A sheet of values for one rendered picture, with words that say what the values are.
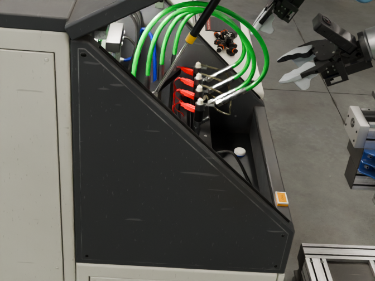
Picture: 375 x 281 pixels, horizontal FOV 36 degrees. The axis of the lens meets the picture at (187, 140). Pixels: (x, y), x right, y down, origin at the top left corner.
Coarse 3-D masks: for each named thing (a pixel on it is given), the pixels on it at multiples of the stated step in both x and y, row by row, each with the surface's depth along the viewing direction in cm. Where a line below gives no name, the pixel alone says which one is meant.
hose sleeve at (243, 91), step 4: (244, 88) 168; (236, 92) 169; (240, 92) 168; (244, 92) 168; (224, 96) 170; (228, 96) 169; (232, 96) 169; (236, 96) 169; (224, 100) 170; (228, 100) 170
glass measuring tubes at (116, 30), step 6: (114, 24) 172; (120, 24) 172; (114, 30) 168; (120, 30) 168; (108, 36) 164; (114, 36) 164; (120, 36) 165; (108, 42) 161; (114, 42) 161; (120, 42) 162; (108, 48) 162; (114, 48) 162; (120, 48) 164; (114, 54) 164; (120, 54) 176; (120, 60) 177
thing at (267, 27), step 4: (264, 12) 180; (272, 16) 180; (268, 20) 181; (272, 20) 180; (256, 24) 181; (260, 24) 180; (264, 24) 181; (268, 24) 181; (256, 28) 182; (260, 28) 182; (264, 28) 182; (268, 28) 182; (272, 28) 182; (268, 32) 182; (272, 32) 182
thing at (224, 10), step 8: (168, 8) 155; (176, 8) 154; (216, 8) 154; (224, 8) 155; (160, 16) 156; (232, 16) 156; (240, 16) 156; (152, 24) 157; (248, 24) 157; (144, 32) 158; (256, 32) 158; (144, 40) 160; (264, 48) 161; (136, 56) 162; (264, 56) 163; (136, 64) 163; (264, 72) 165; (256, 80) 167; (248, 88) 168
